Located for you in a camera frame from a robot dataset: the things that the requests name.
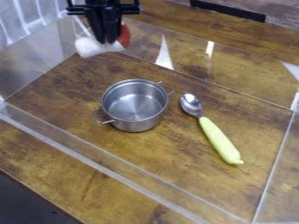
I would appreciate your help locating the small silver pot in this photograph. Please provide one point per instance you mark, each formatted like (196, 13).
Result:
(133, 104)

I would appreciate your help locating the black bar on table edge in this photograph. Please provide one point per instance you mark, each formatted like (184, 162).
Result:
(228, 10)

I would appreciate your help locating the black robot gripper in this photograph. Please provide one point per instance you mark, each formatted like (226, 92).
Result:
(112, 8)

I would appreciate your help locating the spoon with yellow handle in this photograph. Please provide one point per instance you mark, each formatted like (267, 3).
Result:
(221, 144)

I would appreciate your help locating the red and white toy mushroom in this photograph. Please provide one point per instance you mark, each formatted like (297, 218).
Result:
(88, 47)

